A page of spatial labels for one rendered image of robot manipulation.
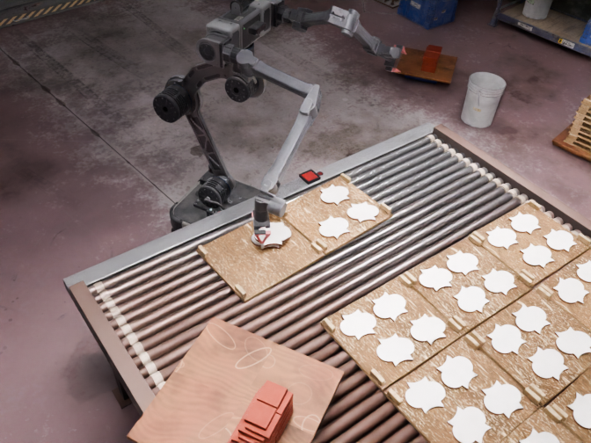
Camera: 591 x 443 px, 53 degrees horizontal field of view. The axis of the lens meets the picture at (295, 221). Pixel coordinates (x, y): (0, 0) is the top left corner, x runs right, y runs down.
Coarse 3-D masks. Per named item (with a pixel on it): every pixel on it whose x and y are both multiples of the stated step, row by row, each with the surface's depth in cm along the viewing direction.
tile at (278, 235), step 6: (264, 228) 253; (270, 228) 253; (276, 228) 253; (282, 228) 253; (276, 234) 250; (282, 234) 250; (288, 234) 251; (258, 240) 247; (270, 240) 247; (276, 240) 248; (282, 240) 248; (264, 246) 245
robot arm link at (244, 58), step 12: (240, 60) 258; (252, 60) 257; (252, 72) 261; (264, 72) 256; (276, 72) 255; (288, 84) 252; (300, 84) 251; (312, 84) 249; (312, 96) 246; (312, 108) 244
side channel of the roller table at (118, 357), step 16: (80, 288) 228; (80, 304) 222; (96, 304) 223; (96, 320) 217; (96, 336) 216; (112, 336) 213; (112, 352) 208; (128, 368) 203; (128, 384) 199; (144, 384) 199; (144, 400) 195
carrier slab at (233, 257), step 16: (288, 224) 261; (224, 240) 252; (240, 240) 253; (288, 240) 254; (304, 240) 255; (208, 256) 245; (224, 256) 246; (240, 256) 246; (256, 256) 247; (272, 256) 247; (288, 256) 247; (304, 256) 248; (320, 256) 248; (224, 272) 239; (240, 272) 239; (256, 272) 240; (272, 272) 240; (288, 272) 241; (256, 288) 234
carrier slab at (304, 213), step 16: (320, 192) 278; (352, 192) 279; (288, 208) 269; (304, 208) 270; (320, 208) 270; (336, 208) 270; (304, 224) 262; (352, 224) 263; (368, 224) 264; (336, 240) 255; (352, 240) 258
